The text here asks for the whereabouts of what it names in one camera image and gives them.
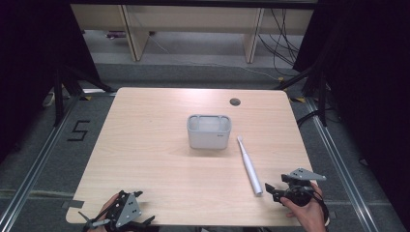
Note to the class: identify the white power strip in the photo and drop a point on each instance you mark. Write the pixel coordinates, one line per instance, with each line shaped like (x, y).
(49, 99)

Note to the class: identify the person's right hand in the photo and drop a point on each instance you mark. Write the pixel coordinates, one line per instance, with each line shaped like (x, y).
(307, 214)

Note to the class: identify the grey plastic holder box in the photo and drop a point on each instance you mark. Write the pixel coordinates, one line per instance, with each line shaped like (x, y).
(209, 132)

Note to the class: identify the purple object under desk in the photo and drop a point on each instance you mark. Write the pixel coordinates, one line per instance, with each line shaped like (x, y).
(115, 34)

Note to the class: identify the metal floor rail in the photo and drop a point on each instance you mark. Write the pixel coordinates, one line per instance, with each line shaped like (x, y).
(35, 164)
(341, 164)

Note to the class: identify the white electric toothbrush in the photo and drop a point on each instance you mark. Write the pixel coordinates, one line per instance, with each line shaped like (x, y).
(249, 166)

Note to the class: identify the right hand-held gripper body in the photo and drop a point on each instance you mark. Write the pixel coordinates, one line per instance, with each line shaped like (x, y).
(299, 188)

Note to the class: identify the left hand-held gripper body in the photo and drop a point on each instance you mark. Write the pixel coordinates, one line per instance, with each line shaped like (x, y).
(127, 210)

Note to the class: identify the black tripod stand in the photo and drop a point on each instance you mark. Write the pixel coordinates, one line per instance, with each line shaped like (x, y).
(59, 93)
(317, 87)

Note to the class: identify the person's left hand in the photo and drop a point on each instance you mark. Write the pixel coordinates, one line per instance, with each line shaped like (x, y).
(109, 203)

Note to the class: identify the light wooden desk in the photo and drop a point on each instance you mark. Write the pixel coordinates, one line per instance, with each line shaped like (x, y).
(193, 19)

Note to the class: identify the black curtain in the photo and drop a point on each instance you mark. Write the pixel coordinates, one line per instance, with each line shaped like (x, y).
(370, 80)
(32, 64)

